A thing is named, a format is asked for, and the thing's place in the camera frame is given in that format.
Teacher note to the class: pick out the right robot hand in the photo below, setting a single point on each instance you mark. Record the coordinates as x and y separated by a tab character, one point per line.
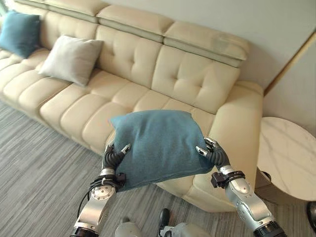
217	154

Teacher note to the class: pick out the dark teal square cushion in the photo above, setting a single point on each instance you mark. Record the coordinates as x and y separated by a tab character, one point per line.
19	33

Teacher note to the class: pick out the black table leg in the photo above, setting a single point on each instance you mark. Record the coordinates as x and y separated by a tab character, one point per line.
311	212

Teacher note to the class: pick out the white marble round table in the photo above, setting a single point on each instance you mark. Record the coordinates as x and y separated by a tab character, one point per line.
288	158

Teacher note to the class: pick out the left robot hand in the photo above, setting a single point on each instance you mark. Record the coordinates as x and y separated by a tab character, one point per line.
111	159

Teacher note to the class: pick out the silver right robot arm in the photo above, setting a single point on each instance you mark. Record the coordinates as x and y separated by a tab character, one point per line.
247	200

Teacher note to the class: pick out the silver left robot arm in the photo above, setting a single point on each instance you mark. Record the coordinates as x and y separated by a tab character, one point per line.
96	200

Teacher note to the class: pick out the grey square cushion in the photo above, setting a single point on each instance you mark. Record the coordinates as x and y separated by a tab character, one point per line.
71	59

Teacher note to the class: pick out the cream leather sofa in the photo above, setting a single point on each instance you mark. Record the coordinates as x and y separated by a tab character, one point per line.
138	74

